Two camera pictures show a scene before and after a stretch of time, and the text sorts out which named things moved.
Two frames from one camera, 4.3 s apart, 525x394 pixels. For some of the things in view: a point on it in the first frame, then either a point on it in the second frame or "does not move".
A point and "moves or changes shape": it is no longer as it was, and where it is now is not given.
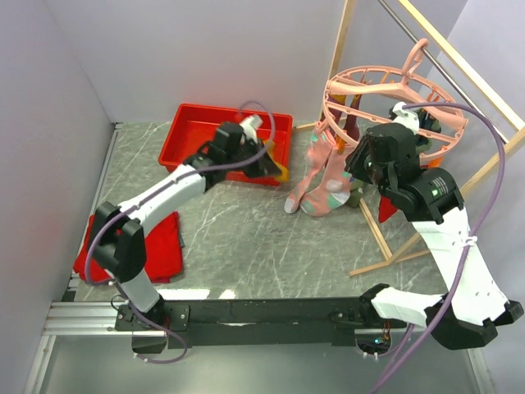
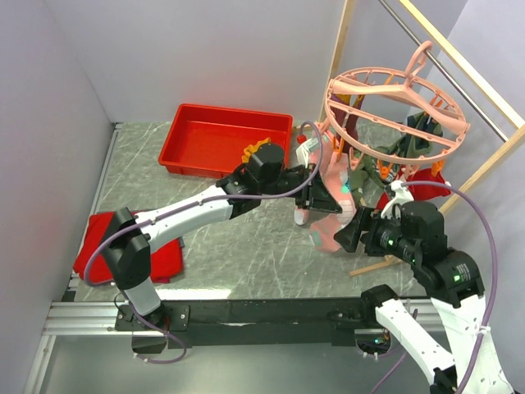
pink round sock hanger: [360, 98] does not move
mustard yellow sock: [285, 176] moves or changes shape
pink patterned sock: [335, 190] moves or changes shape
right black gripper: [353, 161] -> [348, 234]
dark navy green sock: [423, 144] does not move
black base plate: [284, 323] does not move
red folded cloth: [163, 253] does not move
